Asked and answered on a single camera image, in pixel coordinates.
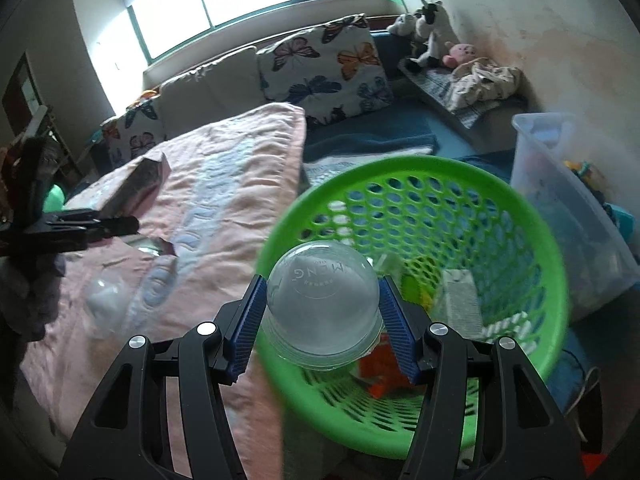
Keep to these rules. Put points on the large butterfly print pillow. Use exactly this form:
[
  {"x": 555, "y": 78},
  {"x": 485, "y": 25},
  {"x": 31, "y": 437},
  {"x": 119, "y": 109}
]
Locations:
[{"x": 325, "y": 75}]

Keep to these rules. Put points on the beige cushion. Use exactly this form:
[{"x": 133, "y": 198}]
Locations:
[{"x": 210, "y": 85}]

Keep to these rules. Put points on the orange snack packet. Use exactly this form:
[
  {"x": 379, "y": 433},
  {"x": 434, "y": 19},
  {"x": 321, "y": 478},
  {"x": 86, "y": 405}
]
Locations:
[{"x": 380, "y": 365}]

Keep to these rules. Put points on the black and white cow plush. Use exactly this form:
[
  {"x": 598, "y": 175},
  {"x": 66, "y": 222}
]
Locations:
[{"x": 430, "y": 20}]

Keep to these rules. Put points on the wooden shelf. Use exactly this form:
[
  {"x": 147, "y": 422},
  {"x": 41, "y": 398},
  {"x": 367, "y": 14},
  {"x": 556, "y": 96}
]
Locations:
[{"x": 60, "y": 145}]

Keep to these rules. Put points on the clear plastic cup on blanket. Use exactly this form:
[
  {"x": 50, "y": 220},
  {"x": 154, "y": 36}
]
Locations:
[{"x": 107, "y": 302}]

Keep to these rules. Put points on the green plastic basket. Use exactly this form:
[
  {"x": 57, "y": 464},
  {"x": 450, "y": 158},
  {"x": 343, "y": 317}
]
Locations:
[{"x": 425, "y": 164}]

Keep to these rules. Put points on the small butterfly print pillow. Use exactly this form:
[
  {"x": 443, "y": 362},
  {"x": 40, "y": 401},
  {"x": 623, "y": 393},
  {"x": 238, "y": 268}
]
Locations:
[{"x": 135, "y": 130}]

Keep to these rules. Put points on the pink blanket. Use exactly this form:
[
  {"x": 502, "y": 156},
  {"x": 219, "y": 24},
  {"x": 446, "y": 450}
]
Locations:
[{"x": 210, "y": 170}]

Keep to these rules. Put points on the grey and white plush toy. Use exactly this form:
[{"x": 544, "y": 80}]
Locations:
[{"x": 402, "y": 24}]

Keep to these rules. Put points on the clear plastic storage bin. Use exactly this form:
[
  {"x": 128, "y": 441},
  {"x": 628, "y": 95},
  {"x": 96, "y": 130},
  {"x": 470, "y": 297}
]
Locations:
[{"x": 550, "y": 185}]

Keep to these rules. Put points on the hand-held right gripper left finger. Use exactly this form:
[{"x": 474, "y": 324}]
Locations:
[{"x": 247, "y": 320}]

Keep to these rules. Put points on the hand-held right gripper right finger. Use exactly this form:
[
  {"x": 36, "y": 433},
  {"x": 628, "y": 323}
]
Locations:
[{"x": 395, "y": 325}]

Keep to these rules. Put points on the green plastic item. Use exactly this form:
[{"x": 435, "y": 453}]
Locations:
[{"x": 54, "y": 199}]

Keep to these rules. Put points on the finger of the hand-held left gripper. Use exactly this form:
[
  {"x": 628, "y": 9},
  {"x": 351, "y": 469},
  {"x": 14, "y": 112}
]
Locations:
[
  {"x": 95, "y": 224},
  {"x": 75, "y": 243}
]

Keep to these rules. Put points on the pink plush toy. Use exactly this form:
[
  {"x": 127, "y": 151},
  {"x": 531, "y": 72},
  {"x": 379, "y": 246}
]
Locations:
[{"x": 460, "y": 54}]

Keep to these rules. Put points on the white carton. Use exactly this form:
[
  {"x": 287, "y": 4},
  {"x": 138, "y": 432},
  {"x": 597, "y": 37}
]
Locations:
[{"x": 460, "y": 300}]

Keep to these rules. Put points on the blue bed sheet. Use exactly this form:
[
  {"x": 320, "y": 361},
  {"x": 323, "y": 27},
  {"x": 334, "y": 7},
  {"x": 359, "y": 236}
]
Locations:
[{"x": 370, "y": 132}]

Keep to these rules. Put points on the clear plastic dome-lid cup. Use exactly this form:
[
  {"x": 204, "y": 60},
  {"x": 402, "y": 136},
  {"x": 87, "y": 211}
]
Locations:
[{"x": 320, "y": 305}]

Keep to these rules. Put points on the long grey cardboard box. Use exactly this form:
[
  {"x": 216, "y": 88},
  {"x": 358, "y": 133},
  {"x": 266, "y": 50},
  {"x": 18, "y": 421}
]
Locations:
[{"x": 142, "y": 182}]

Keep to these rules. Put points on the crumpled patterned cloth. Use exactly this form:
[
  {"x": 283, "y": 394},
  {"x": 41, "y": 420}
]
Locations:
[{"x": 485, "y": 82}]

